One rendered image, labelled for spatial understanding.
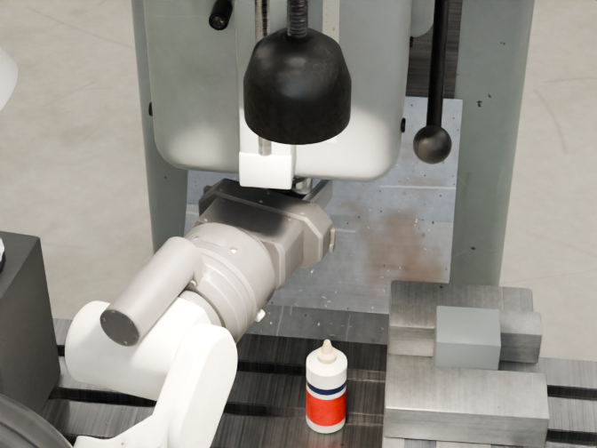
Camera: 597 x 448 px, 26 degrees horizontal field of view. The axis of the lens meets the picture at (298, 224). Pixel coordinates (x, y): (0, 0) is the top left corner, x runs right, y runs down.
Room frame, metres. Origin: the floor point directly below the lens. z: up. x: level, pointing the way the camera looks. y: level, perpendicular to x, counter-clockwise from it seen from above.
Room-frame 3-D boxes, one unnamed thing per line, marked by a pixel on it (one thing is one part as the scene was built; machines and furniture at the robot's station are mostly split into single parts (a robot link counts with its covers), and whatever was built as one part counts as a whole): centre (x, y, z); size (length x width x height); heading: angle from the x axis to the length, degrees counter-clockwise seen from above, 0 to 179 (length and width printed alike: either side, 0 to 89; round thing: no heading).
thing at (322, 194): (0.91, -0.02, 1.24); 0.06 x 0.02 x 0.03; 154
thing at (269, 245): (0.85, 0.05, 1.23); 0.13 x 0.12 x 0.10; 64
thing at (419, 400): (0.85, -0.16, 1.05); 0.15 x 0.06 x 0.04; 85
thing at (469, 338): (0.91, -0.16, 1.07); 0.06 x 0.05 x 0.06; 85
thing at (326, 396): (0.92, -0.03, 1.01); 0.04 x 0.04 x 0.11
